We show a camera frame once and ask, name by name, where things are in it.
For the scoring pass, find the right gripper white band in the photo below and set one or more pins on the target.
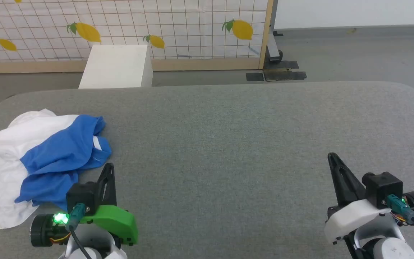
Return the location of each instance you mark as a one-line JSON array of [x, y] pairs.
[[354, 216]]

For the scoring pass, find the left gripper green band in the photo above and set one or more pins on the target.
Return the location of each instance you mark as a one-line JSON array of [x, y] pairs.
[[117, 221]]

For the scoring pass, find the white and blue T-shirt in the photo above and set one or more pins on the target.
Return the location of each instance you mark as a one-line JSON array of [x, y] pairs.
[[49, 151]]

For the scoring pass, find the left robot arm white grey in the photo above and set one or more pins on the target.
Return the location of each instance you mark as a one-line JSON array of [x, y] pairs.
[[95, 244]]

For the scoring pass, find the long dark floor plate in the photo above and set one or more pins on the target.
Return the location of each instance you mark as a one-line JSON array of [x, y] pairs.
[[286, 75]]

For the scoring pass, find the short dark floor plate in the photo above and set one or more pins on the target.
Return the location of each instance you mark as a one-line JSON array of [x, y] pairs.
[[282, 65]]

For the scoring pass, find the small black floor mat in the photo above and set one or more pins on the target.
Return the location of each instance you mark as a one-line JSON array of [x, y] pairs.
[[254, 77]]

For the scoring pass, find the grey metal stand with caster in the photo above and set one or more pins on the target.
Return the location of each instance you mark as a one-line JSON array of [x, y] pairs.
[[273, 46]]

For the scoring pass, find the lemon print partition screen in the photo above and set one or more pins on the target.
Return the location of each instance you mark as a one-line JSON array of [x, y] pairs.
[[128, 21]]

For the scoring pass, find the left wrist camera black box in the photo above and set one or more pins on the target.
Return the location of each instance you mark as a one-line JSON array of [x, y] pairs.
[[83, 196]]

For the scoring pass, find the white box pedestal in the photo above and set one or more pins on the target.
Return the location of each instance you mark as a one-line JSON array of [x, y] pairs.
[[117, 66]]

